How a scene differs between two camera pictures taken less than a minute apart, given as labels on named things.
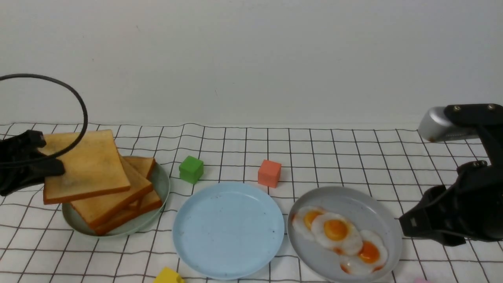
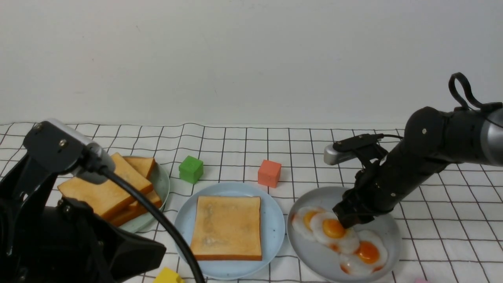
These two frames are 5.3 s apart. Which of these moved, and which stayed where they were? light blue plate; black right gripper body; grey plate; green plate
Moved: black right gripper body
Stayed: grey plate; light blue plate; green plate
